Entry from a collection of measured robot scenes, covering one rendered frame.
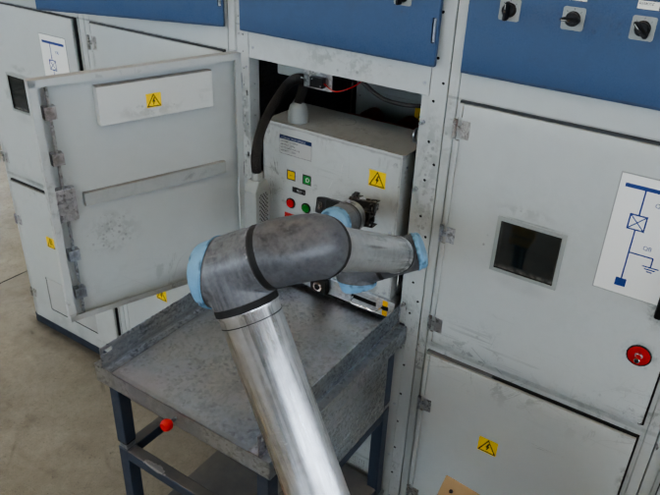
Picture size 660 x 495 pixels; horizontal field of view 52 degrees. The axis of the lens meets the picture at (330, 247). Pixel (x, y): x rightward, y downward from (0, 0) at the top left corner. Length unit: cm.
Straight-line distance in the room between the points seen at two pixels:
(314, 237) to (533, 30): 78
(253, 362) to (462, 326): 96
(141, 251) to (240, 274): 114
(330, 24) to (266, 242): 93
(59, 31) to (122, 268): 96
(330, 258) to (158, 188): 110
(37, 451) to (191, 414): 133
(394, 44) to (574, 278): 74
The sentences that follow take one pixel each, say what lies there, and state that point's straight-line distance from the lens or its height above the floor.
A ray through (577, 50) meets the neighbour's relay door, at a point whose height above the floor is 175.
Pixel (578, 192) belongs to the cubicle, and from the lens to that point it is 172.
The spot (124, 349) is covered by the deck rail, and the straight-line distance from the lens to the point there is 203.
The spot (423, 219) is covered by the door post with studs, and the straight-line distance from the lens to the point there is 193.
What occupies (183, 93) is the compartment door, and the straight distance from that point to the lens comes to 208.
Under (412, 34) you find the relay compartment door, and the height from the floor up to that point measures 172.
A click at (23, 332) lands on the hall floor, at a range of 374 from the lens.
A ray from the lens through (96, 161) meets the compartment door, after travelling 206.
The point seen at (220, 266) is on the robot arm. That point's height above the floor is 150.
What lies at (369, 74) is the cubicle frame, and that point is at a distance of 189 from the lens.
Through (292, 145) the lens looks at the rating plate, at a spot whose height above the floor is 133.
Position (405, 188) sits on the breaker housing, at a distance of 195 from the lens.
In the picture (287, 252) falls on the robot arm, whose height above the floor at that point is 154.
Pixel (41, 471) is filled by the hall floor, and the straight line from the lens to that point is 298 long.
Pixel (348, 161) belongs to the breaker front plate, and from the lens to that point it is 199.
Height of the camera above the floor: 208
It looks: 29 degrees down
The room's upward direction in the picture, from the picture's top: 2 degrees clockwise
